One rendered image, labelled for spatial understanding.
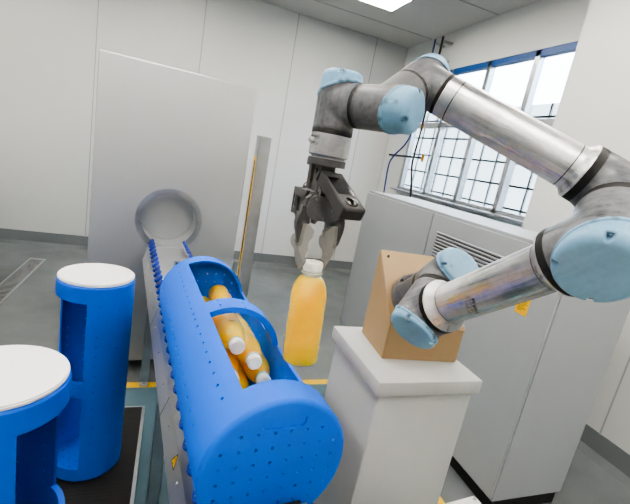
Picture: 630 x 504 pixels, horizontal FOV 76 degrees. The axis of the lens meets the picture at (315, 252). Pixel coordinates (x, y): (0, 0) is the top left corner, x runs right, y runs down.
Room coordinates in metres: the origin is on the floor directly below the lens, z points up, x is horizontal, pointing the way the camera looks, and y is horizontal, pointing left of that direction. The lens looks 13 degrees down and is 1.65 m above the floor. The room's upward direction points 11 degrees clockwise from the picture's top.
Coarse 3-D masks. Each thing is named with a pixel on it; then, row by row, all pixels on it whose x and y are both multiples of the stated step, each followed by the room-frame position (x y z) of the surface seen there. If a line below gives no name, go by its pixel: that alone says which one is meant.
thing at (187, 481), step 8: (152, 272) 1.98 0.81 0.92; (152, 280) 1.88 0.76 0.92; (160, 320) 1.46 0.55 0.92; (160, 328) 1.41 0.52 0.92; (160, 336) 1.35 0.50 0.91; (168, 368) 1.15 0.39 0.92; (168, 376) 1.11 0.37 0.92; (168, 384) 1.07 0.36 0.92; (176, 400) 0.99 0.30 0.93; (176, 416) 0.93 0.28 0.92; (176, 424) 0.91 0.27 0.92; (176, 432) 0.88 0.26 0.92; (176, 440) 0.86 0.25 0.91; (184, 456) 0.80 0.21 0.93; (184, 464) 0.78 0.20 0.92; (184, 472) 0.76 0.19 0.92; (184, 480) 0.74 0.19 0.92; (184, 488) 0.72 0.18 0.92; (192, 488) 0.71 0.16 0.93
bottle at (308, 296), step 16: (304, 272) 0.74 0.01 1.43; (304, 288) 0.72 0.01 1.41; (320, 288) 0.73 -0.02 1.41; (304, 304) 0.72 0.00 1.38; (320, 304) 0.73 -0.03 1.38; (288, 320) 0.74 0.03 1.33; (304, 320) 0.72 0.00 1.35; (320, 320) 0.73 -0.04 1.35; (288, 336) 0.73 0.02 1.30; (304, 336) 0.72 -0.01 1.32; (320, 336) 0.74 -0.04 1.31; (288, 352) 0.72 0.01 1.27; (304, 352) 0.72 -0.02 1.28
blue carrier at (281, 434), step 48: (192, 288) 1.12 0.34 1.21; (240, 288) 1.41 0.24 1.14; (192, 336) 0.89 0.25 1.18; (192, 384) 0.74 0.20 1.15; (288, 384) 0.68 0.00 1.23; (192, 432) 0.64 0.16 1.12; (240, 432) 0.59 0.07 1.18; (288, 432) 0.63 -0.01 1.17; (336, 432) 0.68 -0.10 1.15; (192, 480) 0.60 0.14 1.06; (240, 480) 0.60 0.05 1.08; (288, 480) 0.64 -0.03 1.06
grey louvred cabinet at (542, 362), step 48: (384, 240) 3.35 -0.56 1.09; (432, 240) 2.76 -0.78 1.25; (480, 240) 2.35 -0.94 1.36; (528, 240) 2.07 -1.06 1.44; (480, 336) 2.16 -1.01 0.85; (528, 336) 1.89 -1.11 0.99; (576, 336) 1.89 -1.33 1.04; (528, 384) 1.82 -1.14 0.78; (576, 384) 1.93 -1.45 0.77; (480, 432) 1.98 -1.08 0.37; (528, 432) 1.85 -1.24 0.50; (576, 432) 1.98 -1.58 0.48; (480, 480) 1.89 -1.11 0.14; (528, 480) 1.90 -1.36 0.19
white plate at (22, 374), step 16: (0, 352) 0.90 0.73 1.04; (16, 352) 0.91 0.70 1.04; (32, 352) 0.92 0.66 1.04; (48, 352) 0.94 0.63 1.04; (0, 368) 0.84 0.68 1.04; (16, 368) 0.85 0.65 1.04; (32, 368) 0.86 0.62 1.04; (48, 368) 0.87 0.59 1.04; (64, 368) 0.88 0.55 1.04; (0, 384) 0.78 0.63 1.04; (16, 384) 0.79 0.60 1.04; (32, 384) 0.80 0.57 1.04; (48, 384) 0.81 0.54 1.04; (0, 400) 0.73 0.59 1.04; (16, 400) 0.74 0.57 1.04; (32, 400) 0.76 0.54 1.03
